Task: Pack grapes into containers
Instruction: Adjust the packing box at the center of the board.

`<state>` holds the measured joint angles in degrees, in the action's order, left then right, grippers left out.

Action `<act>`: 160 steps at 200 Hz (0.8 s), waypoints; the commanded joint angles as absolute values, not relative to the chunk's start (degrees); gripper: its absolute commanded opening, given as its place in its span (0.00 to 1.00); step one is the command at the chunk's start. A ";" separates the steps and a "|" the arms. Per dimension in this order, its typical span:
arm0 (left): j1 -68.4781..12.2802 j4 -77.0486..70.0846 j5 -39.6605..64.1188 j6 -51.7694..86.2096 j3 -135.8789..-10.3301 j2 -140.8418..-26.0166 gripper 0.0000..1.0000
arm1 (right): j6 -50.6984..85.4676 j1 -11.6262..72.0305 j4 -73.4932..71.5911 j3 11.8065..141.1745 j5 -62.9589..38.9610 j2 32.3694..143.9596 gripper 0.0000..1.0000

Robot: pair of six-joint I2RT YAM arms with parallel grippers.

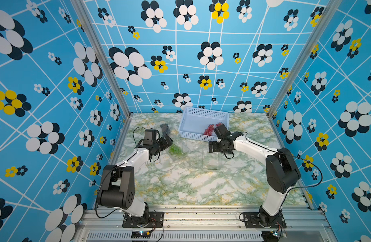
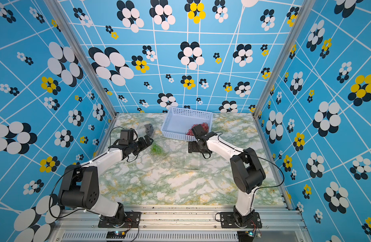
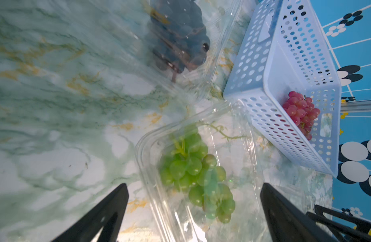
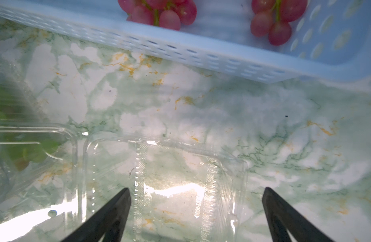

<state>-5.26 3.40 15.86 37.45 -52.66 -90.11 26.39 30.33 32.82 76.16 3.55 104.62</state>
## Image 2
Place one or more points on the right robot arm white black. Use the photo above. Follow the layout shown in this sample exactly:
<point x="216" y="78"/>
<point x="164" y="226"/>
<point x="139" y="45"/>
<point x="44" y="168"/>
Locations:
<point x="248" y="173"/>

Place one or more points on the black grape bunch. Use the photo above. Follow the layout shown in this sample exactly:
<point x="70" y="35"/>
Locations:
<point x="149" y="129"/>

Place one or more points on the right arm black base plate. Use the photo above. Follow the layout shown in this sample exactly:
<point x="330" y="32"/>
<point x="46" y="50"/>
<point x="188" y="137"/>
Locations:
<point x="235" y="220"/>

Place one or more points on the white perforated plastic basket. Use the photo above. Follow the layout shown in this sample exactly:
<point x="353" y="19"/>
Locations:
<point x="180" y="120"/>

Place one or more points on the green circuit board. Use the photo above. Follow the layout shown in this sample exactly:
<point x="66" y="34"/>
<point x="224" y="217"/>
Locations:
<point x="245" y="236"/>
<point x="116" y="235"/>

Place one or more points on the red grape bunch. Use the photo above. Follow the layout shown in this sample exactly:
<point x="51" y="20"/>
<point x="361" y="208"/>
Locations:
<point x="205" y="127"/>
<point x="190" y="132"/>

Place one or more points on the aluminium corner post right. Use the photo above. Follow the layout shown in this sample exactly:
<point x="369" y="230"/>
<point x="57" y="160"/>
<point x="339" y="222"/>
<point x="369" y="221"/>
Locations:
<point x="282" y="58"/>

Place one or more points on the aluminium corner post left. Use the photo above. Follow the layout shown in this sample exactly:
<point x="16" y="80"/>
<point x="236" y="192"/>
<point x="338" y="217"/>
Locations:
<point x="56" y="11"/>

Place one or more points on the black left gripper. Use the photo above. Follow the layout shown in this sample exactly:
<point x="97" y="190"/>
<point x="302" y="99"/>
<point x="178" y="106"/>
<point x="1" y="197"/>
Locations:
<point x="144" y="144"/>

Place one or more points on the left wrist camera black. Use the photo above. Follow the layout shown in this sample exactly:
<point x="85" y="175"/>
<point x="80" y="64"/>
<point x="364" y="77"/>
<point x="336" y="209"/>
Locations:
<point x="127" y="137"/>

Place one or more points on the green grape bunch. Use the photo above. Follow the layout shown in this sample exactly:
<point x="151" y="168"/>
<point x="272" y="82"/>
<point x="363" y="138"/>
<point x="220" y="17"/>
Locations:
<point x="157" y="150"/>

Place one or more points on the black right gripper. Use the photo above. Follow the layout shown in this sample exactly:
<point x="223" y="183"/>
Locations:
<point x="192" y="144"/>

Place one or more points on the left green circuit board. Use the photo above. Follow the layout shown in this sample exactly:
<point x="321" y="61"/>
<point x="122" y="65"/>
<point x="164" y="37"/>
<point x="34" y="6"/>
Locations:
<point x="116" y="235"/>

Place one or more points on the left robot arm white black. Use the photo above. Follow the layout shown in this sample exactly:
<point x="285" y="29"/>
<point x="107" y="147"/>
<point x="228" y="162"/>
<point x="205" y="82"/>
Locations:
<point x="80" y="183"/>

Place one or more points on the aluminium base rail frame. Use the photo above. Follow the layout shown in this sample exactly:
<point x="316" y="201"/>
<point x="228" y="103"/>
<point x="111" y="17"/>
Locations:
<point x="181" y="223"/>

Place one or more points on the aluminium corner post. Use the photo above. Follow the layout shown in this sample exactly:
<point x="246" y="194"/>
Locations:
<point x="56" y="11"/>
<point x="282" y="58"/>

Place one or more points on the clear plastic clamshell container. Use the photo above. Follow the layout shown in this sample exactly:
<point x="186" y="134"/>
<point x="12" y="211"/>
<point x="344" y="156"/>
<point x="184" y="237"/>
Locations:
<point x="141" y="129"/>

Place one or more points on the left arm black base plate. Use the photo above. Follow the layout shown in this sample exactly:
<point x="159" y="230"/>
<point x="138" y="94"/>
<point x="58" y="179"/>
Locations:
<point x="129" y="219"/>

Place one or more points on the right green circuit board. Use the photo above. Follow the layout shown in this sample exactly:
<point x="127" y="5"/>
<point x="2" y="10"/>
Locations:
<point x="245" y="236"/>

